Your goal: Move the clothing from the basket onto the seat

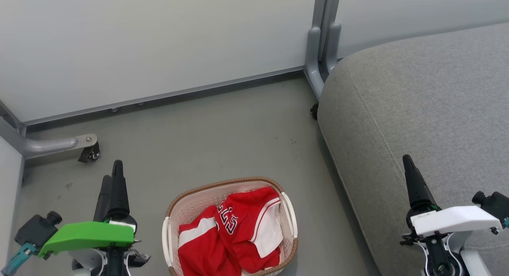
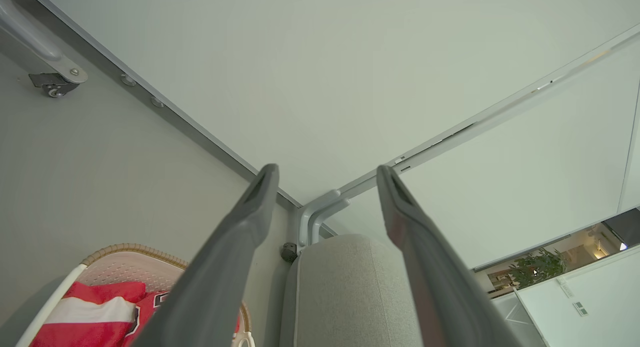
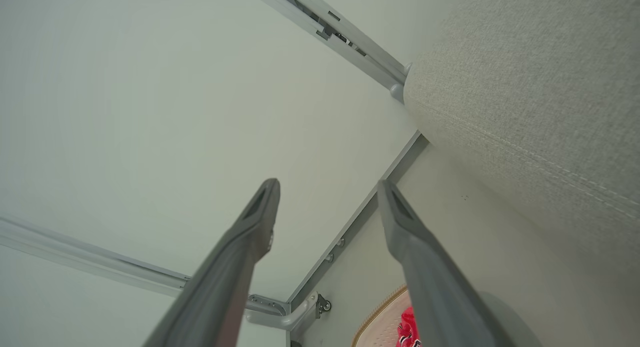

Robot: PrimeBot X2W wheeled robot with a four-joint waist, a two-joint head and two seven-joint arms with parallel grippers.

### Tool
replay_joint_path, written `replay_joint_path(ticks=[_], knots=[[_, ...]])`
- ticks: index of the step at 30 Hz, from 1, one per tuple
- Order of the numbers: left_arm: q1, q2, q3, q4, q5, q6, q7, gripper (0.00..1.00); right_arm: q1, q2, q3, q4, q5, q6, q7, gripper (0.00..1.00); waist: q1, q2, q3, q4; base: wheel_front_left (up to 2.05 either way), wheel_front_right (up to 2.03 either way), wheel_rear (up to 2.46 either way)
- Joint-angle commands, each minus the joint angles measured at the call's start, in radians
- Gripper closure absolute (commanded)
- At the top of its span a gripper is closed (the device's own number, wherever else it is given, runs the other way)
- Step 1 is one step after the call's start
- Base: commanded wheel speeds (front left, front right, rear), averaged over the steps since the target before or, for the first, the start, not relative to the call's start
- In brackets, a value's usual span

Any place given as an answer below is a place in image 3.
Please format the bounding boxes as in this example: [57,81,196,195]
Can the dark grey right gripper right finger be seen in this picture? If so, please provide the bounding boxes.
[377,179,516,347]

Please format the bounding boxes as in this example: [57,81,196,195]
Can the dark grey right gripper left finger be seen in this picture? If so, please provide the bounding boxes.
[142,178,281,347]

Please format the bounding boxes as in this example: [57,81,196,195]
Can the red jersey with navy print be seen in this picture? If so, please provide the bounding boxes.
[396,307,422,347]

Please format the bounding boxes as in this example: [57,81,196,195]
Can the grey fabric couch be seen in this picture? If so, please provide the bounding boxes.
[402,0,640,308]

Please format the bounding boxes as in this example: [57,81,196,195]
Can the white laundry basket brown rim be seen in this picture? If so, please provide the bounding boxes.
[351,285,423,347]

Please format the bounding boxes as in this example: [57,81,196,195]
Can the grey curved frame foot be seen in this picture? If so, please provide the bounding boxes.
[244,292,321,333]

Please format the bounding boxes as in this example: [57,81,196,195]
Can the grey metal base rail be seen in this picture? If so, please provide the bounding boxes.
[286,131,430,313]

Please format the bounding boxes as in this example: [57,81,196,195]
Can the grey double-tube frame post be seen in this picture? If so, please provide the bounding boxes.
[250,0,412,104]

